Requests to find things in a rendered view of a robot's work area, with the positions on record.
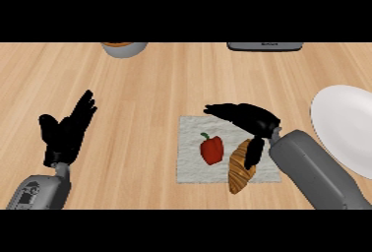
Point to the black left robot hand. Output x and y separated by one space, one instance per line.
69 131

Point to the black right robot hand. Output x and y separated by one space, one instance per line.
252 119

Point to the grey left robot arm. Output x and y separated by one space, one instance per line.
42 192

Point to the red bell pepper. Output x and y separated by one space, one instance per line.
212 150

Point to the white cloth placemat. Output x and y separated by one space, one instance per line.
194 164

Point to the white plate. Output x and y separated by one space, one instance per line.
346 128

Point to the brown bread loaf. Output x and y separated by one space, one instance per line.
237 174

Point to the grey bowl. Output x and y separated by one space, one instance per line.
125 49

